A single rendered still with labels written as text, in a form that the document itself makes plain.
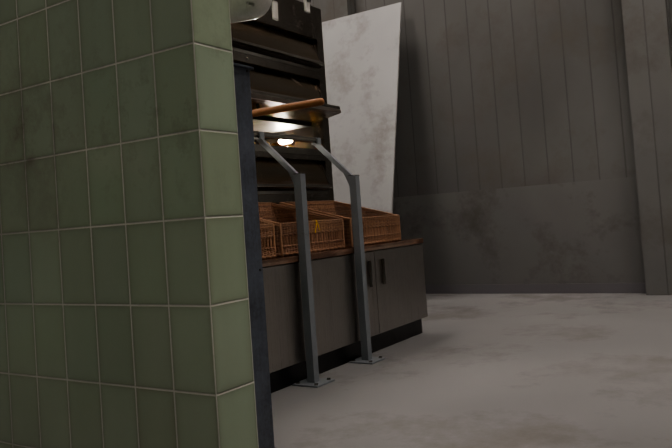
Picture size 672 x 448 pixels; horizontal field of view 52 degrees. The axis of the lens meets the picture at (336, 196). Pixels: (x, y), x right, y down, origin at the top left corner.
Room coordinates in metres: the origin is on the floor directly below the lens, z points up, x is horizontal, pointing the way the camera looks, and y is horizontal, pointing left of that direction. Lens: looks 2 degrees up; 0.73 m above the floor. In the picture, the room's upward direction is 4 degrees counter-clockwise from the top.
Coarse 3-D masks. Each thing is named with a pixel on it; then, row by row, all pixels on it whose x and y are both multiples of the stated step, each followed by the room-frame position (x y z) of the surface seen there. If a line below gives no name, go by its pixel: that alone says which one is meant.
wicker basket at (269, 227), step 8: (264, 224) 3.05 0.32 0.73; (272, 224) 3.09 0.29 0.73; (264, 232) 3.04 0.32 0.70; (272, 232) 3.09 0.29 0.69; (264, 240) 3.05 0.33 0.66; (272, 240) 3.10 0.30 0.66; (264, 248) 3.04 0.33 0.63; (272, 248) 3.09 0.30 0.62; (264, 256) 3.04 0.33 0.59; (272, 256) 3.08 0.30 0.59
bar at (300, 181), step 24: (264, 144) 3.24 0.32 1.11; (312, 144) 3.67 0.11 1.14; (288, 168) 3.17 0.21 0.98; (360, 216) 3.55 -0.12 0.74; (360, 240) 3.54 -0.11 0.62; (360, 264) 3.53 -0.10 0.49; (312, 288) 3.16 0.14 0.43; (360, 288) 3.54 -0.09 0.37; (312, 312) 3.15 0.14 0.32; (360, 312) 3.55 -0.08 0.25; (312, 336) 3.13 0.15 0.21; (360, 336) 3.55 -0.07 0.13; (312, 360) 3.13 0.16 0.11; (360, 360) 3.54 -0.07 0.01; (312, 384) 3.10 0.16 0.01
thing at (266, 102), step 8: (256, 96) 3.61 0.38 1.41; (264, 96) 3.67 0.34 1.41; (256, 104) 3.72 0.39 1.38; (264, 104) 3.75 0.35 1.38; (272, 104) 3.79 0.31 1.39; (280, 104) 3.82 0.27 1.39; (288, 112) 4.02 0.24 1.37; (304, 112) 4.10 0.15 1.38; (312, 112) 4.14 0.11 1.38; (320, 112) 4.18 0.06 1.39; (328, 112) 4.23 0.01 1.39; (336, 112) 4.27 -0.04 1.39; (304, 120) 4.29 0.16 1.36; (312, 120) 4.33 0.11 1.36; (320, 120) 4.38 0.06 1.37
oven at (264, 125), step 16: (320, 16) 4.45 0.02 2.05; (320, 32) 4.43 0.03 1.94; (240, 48) 3.87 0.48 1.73; (320, 48) 4.42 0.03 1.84; (256, 64) 3.86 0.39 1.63; (272, 64) 3.99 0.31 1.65; (288, 64) 4.12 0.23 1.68; (304, 64) 4.39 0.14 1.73; (320, 80) 4.40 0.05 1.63; (256, 128) 4.35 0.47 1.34; (272, 128) 4.40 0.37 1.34; (288, 128) 4.45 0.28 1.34; (304, 128) 4.47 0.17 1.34; (320, 128) 4.40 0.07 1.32; (304, 144) 4.48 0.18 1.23; (320, 160) 4.36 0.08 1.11; (272, 192) 3.91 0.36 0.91; (288, 192) 4.04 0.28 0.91; (320, 192) 4.32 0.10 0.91
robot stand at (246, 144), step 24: (240, 72) 2.00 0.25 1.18; (240, 96) 1.99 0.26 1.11; (240, 120) 1.99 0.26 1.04; (240, 144) 1.98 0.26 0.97; (240, 168) 1.98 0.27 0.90; (264, 312) 2.03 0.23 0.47; (264, 336) 2.03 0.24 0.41; (264, 360) 2.02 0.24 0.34; (264, 384) 2.01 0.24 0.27; (264, 408) 2.01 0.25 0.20; (264, 432) 2.00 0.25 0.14
